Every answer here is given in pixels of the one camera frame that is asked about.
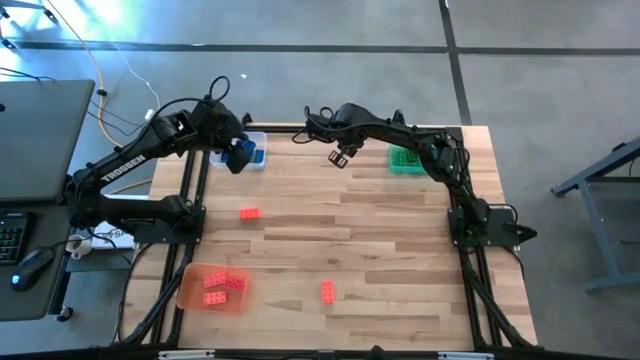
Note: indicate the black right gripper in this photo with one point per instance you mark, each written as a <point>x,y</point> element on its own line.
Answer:
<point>350,140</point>

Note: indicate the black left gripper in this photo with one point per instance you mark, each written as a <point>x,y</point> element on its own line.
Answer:
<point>240,161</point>

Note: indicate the orange toy building block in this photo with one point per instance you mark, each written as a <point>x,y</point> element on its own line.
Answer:
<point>214,279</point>
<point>250,213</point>
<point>236,284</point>
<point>215,298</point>
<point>328,292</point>

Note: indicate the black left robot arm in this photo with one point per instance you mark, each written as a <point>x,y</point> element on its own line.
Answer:
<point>122,167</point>

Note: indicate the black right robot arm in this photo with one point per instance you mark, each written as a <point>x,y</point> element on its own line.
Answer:
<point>400,132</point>

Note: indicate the clear plastic bin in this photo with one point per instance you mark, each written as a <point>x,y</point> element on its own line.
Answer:
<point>257,136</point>

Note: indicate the green plastic bin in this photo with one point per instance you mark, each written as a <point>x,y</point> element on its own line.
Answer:
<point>391,170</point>

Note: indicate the white power plug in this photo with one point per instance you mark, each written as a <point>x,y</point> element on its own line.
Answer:
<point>149,114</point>

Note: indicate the orange plastic bin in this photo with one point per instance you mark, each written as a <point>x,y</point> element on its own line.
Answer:
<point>195,300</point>

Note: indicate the white printed paper sheet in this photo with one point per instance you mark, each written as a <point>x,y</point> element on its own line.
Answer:
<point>112,241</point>

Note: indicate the white cup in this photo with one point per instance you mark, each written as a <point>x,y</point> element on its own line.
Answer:
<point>79,246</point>

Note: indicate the grey laptop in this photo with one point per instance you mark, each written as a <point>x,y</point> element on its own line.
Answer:
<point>45,140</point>

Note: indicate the black computer mouse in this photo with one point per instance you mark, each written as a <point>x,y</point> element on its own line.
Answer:
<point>32,265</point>

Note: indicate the black desk caster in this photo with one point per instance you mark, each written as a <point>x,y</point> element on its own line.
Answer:
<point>65,314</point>

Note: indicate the grey metal chair base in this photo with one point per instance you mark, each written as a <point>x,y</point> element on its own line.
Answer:
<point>50,15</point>

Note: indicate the black backlit keyboard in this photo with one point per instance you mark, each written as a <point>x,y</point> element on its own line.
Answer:
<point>11,239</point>

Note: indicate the black desk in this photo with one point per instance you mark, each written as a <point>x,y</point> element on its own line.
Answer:
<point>42,305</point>

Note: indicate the grey metal table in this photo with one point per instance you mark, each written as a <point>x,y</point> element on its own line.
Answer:
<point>601,235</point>

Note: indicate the black aluminium table frame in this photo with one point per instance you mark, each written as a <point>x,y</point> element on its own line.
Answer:
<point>204,187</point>

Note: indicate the white frame label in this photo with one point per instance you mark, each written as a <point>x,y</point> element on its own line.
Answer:
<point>185,354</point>
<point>465,355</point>

